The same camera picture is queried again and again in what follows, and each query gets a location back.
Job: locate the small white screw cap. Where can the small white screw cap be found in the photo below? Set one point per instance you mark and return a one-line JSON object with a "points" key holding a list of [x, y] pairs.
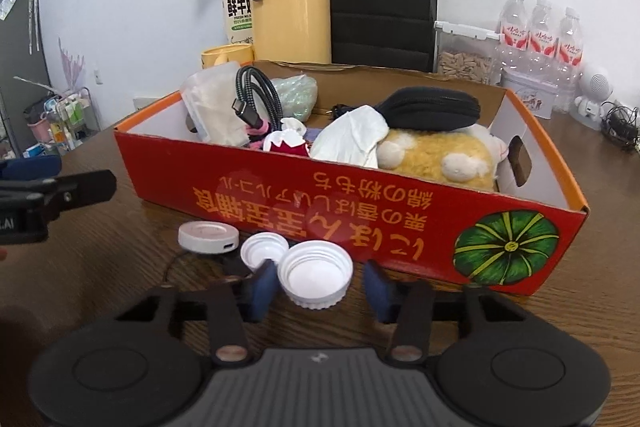
{"points": [[264, 252]]}

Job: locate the dark red white small toy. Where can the dark red white small toy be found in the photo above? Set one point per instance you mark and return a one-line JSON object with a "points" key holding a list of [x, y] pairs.
{"points": [[285, 142]]}

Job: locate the pink clip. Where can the pink clip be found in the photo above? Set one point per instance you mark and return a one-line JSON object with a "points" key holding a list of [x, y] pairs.
{"points": [[257, 134]]}

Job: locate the black zip pouch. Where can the black zip pouch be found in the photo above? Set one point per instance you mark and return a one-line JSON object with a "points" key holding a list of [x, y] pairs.
{"points": [[430, 109]]}

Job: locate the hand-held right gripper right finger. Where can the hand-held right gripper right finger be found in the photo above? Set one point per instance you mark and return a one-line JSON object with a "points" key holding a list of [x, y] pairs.
{"points": [[377, 292]]}

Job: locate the clear water bottle red label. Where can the clear water bottle red label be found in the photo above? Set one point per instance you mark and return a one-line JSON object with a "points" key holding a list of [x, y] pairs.
{"points": [[570, 42], [512, 27], [542, 32]]}

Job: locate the white robot-shaped speaker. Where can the white robot-shaped speaker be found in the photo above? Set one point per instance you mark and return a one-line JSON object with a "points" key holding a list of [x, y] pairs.
{"points": [[595, 92]]}

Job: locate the translucent white plastic bag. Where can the translucent white plastic bag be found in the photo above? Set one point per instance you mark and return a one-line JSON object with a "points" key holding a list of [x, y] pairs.
{"points": [[210, 107]]}

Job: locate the yellow mug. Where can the yellow mug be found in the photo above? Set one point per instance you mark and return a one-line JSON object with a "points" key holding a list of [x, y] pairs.
{"points": [[225, 54]]}

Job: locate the yellow plush toy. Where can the yellow plush toy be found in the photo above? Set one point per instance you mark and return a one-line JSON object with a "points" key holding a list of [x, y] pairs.
{"points": [[430, 152]]}

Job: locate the large white screw cap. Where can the large white screw cap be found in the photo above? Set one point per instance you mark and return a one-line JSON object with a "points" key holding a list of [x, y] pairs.
{"points": [[315, 274]]}

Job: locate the round pink white device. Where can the round pink white device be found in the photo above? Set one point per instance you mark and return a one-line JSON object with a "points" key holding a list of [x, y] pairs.
{"points": [[207, 237]]}

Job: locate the white wall socket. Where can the white wall socket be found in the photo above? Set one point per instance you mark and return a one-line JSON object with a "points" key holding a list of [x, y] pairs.
{"points": [[98, 76]]}

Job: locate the iridescent green bag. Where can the iridescent green bag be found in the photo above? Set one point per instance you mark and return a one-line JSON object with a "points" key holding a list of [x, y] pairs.
{"points": [[297, 97]]}

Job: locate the white crumpled tissue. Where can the white crumpled tissue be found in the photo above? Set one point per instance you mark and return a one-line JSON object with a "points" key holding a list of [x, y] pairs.
{"points": [[350, 132]]}

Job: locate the clear container of seeds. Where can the clear container of seeds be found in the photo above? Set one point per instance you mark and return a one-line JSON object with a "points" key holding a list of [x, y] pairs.
{"points": [[462, 67]]}

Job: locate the white milk carton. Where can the white milk carton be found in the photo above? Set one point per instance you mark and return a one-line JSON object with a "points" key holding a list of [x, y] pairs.
{"points": [[235, 12]]}

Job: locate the red cardboard box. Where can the red cardboard box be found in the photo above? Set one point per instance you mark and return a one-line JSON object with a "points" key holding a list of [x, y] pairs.
{"points": [[300, 197]]}

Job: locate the rolling storage rack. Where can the rolling storage rack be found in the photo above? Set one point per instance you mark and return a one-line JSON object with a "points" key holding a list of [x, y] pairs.
{"points": [[65, 122]]}

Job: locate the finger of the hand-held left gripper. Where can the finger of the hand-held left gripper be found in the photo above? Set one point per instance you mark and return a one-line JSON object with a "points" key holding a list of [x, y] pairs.
{"points": [[75, 192], [35, 166]]}

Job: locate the purple woven cloth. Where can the purple woven cloth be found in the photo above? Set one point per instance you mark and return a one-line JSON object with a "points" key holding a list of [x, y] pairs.
{"points": [[312, 134]]}

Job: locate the white power strip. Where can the white power strip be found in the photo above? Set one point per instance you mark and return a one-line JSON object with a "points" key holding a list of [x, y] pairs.
{"points": [[147, 103]]}

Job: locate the white plastic tub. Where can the white plastic tub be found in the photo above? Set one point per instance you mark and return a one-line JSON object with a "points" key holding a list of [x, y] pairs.
{"points": [[530, 94]]}

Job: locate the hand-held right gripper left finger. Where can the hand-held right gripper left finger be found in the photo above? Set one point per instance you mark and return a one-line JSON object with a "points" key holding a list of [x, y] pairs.
{"points": [[262, 289]]}

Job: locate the dark grey cabinet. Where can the dark grey cabinet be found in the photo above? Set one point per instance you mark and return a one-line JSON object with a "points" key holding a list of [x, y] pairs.
{"points": [[15, 57]]}

